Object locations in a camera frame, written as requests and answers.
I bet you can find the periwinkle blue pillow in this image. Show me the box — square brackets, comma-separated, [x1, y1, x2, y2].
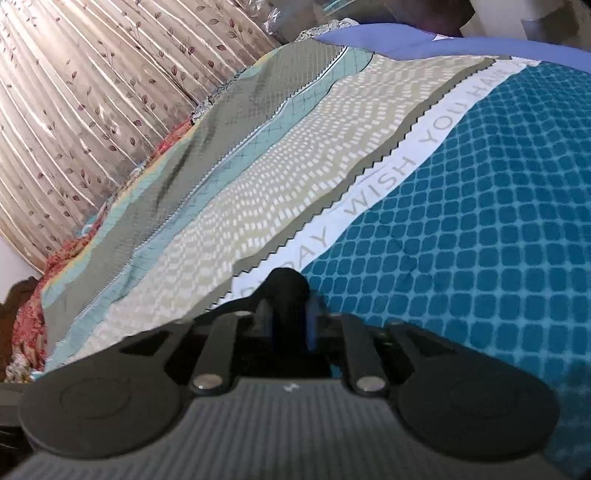
[318, 22, 591, 75]

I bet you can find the red floral cloth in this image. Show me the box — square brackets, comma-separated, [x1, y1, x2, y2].
[6, 115, 197, 385]

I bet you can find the floral beige curtain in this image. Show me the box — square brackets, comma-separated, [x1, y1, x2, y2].
[0, 0, 301, 278]

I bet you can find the dark furniture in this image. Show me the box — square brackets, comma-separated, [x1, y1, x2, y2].
[459, 0, 591, 47]

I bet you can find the patterned striped bedsheet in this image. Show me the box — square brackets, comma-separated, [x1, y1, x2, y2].
[41, 44, 591, 480]

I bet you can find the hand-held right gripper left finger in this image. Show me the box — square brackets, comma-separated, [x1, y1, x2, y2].
[117, 268, 293, 398]

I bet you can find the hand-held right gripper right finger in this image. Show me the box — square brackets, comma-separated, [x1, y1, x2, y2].
[292, 271, 446, 398]

